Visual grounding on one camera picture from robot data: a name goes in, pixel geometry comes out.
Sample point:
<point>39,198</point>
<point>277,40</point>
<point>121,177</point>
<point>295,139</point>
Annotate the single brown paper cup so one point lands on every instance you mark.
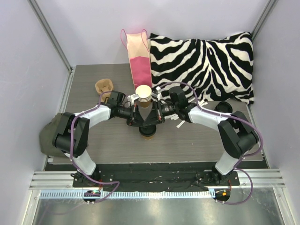
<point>147,137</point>

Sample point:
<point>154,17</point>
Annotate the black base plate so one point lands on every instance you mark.
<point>157,177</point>

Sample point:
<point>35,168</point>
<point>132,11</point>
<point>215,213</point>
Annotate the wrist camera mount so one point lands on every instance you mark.
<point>132,98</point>
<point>156,94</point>

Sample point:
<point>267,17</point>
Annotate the stack of black lids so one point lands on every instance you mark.
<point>223,107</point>

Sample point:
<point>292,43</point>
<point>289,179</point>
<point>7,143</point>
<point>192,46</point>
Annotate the aluminium rail frame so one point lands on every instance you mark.
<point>51,180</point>

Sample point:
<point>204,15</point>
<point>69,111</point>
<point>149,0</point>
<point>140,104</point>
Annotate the brown pulp cup carrier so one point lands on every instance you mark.
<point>104,85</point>

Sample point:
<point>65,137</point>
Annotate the stack of paper cups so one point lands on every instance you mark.
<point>144,92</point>

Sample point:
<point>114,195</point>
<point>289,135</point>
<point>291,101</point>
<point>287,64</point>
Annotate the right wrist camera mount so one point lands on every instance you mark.
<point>156,94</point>

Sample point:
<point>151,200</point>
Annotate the pink paper gift bag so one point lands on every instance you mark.
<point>138,51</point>

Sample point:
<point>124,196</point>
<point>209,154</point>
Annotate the white slotted cable duct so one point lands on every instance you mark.
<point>94,194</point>

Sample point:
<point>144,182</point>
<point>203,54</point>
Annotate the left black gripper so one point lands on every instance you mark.
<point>134,115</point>

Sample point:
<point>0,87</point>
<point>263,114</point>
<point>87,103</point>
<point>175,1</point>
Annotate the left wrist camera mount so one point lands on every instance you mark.
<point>132,98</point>

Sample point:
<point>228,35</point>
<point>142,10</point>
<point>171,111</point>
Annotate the zebra print pillow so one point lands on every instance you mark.
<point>212,70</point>

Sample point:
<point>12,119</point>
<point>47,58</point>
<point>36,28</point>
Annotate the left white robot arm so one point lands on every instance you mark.
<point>112,107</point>

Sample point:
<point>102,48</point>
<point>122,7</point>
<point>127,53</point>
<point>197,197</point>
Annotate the black plastic cup lid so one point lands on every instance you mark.
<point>147,131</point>

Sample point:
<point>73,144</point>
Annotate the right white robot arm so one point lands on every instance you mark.
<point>237,134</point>

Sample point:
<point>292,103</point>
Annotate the white wrapped straw long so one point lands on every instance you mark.
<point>181,123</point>

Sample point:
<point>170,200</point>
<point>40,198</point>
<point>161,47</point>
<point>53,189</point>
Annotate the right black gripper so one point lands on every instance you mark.
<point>158,112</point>

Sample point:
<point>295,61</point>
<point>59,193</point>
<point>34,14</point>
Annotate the olive green cloth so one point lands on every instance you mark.
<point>47,138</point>

